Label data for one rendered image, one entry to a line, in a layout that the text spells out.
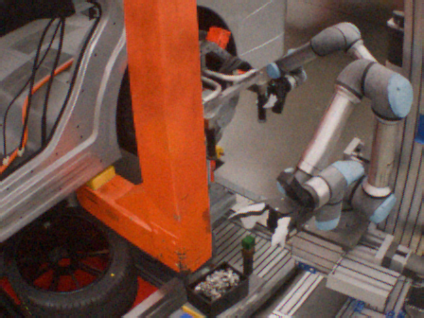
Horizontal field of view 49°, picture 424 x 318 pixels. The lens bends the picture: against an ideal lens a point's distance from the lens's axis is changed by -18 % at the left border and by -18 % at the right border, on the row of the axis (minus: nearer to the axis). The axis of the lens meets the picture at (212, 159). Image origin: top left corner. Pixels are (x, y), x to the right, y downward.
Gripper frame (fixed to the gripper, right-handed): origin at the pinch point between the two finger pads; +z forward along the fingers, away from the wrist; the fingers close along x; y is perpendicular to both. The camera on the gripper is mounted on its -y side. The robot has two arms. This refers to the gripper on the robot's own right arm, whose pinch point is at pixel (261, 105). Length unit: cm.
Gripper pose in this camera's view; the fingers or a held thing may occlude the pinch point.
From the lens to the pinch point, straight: 245.6
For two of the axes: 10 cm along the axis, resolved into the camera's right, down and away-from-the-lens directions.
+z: -6.4, 4.8, -6.0
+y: -0.5, -8.1, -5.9
